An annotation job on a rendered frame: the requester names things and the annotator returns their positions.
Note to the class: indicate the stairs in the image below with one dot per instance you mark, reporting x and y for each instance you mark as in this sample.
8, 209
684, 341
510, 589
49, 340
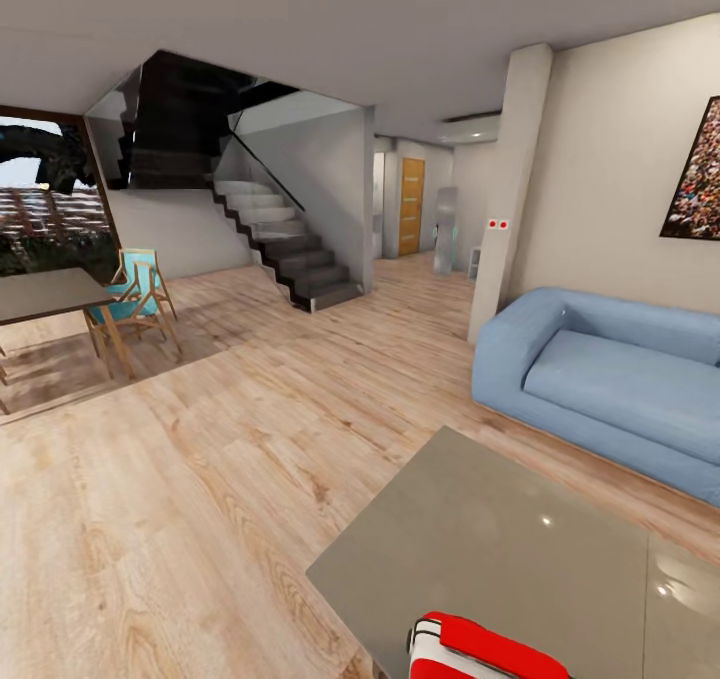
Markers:
174, 124

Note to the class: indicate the fixed window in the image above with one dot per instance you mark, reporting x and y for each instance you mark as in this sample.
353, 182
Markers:
54, 213

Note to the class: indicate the radio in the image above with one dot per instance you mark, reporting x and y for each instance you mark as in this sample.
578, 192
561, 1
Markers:
451, 647

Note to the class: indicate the sofa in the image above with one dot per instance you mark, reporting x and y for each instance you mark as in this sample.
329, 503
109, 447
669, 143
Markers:
633, 384

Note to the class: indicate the picture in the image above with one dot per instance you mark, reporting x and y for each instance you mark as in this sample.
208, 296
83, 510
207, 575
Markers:
694, 212

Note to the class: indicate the standing mirror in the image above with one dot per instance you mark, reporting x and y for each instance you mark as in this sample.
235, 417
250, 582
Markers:
445, 231

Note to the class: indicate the breakfast table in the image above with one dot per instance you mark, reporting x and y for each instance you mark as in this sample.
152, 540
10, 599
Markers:
32, 296

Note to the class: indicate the door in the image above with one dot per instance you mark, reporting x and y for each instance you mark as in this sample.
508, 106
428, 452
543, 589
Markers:
410, 210

